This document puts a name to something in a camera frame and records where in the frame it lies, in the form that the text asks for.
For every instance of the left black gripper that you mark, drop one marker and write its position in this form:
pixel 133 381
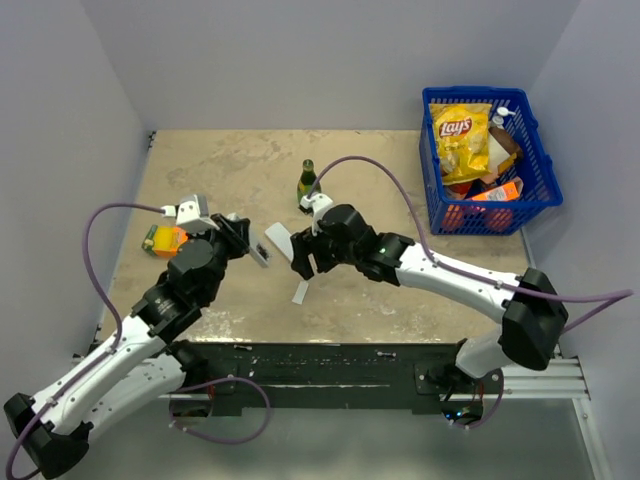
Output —
pixel 233 232

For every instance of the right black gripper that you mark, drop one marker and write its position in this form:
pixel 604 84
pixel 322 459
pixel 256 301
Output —
pixel 304 244

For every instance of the white battery cover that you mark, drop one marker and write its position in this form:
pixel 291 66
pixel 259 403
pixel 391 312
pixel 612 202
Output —
pixel 300 293

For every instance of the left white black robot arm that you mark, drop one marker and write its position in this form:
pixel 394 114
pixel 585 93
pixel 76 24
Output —
pixel 142 360

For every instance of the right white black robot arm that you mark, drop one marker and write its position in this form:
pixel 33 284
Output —
pixel 528 316

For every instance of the green glass bottle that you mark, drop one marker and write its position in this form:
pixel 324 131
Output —
pixel 306 180

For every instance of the yellow chips bag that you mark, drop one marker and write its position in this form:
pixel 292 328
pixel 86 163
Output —
pixel 461 138

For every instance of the orange carton box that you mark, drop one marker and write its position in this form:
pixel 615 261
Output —
pixel 507 192

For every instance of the brown white snack package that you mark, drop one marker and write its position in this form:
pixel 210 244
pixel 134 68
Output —
pixel 504 151

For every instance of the white cap bottle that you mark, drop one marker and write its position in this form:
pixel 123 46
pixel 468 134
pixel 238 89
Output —
pixel 500 115

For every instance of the blue plastic basket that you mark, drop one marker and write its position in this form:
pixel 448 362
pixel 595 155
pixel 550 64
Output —
pixel 450 210

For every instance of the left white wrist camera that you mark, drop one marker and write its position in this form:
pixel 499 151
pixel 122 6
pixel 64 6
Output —
pixel 191 214

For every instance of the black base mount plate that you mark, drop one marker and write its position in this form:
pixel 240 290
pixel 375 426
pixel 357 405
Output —
pixel 223 381

